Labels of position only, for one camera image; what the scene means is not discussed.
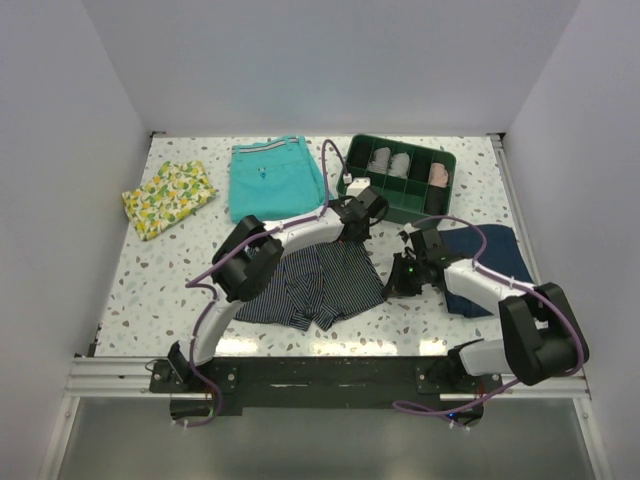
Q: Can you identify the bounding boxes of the aluminium frame rail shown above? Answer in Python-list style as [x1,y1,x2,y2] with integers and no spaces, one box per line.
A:
[64,134,595,479]

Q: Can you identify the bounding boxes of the grey rolled sock left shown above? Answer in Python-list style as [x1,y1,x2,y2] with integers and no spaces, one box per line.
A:
[367,147,391,174]

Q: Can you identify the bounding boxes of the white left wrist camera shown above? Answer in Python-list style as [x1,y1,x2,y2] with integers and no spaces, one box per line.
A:
[343,174,371,197]

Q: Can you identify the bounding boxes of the dark blue folded garment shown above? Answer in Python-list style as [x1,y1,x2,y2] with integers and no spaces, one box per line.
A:
[440,224,532,318]

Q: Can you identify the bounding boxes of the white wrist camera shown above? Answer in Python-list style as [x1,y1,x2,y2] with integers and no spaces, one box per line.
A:
[398,229,410,243]
[343,174,371,197]

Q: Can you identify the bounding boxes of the teal folded shorts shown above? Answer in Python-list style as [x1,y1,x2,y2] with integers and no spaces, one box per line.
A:
[228,136,326,223]

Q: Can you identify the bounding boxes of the green divided organizer box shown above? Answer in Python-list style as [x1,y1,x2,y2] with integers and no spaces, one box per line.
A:
[342,134,457,224]

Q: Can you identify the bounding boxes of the white grey rolled sock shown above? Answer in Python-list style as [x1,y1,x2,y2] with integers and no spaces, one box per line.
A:
[388,152,411,179]

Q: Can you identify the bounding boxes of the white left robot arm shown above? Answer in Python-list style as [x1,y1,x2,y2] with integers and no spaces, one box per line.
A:
[167,187,389,392]

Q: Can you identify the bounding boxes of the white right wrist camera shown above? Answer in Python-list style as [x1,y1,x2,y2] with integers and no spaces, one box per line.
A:
[398,229,410,243]

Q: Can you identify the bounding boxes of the black rolled garment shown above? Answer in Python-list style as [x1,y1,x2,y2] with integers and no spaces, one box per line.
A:
[408,148,433,183]

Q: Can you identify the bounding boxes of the lemon print folded cloth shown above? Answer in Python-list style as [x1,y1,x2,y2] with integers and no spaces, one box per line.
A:
[121,161,216,241]

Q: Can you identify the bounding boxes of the pink rolled garment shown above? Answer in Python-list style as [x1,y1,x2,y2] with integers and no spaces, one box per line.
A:
[428,162,449,188]

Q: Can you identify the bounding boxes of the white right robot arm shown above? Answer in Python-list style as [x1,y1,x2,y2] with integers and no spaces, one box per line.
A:
[384,224,590,393]

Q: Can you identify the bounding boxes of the navy white striped underwear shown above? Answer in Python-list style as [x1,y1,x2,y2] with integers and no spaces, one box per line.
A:
[235,242,384,331]

